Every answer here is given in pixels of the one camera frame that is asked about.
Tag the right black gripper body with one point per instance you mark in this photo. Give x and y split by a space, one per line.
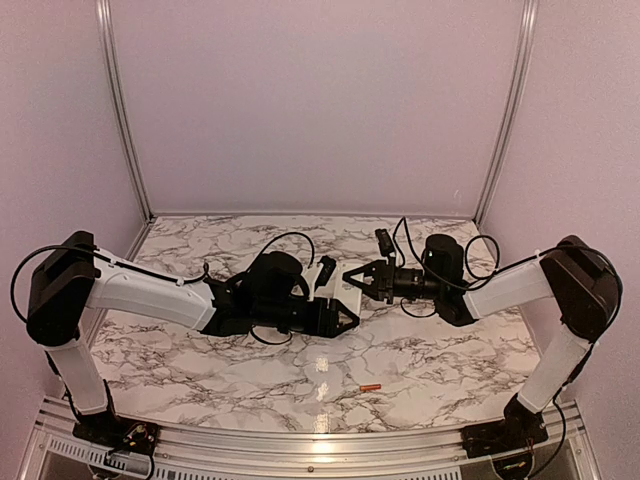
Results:
387 280

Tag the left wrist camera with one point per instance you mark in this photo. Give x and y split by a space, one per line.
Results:
328 266

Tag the front aluminium frame rail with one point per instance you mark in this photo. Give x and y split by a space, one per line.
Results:
189 452

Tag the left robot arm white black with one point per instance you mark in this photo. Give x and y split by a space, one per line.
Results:
275 291

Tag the right aluminium frame post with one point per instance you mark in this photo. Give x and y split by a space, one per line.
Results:
516 88

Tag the aluminium frame post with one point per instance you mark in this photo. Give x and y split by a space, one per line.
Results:
108 42
516 88

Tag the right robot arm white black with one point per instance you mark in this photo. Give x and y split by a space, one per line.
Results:
583 283

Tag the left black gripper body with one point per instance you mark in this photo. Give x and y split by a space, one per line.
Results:
316 325

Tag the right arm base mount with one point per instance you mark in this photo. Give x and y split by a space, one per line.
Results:
519 428

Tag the orange AAA battery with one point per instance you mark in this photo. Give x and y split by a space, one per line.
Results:
370 387

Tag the white remote control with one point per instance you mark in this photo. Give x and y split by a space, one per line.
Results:
336 288

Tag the left aluminium frame post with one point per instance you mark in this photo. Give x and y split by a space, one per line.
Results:
108 42

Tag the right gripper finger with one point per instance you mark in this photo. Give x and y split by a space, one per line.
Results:
371 289
365 273

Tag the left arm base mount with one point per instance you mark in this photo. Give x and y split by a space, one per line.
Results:
117 432

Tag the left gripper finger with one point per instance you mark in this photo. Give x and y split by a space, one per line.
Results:
343 327
343 315

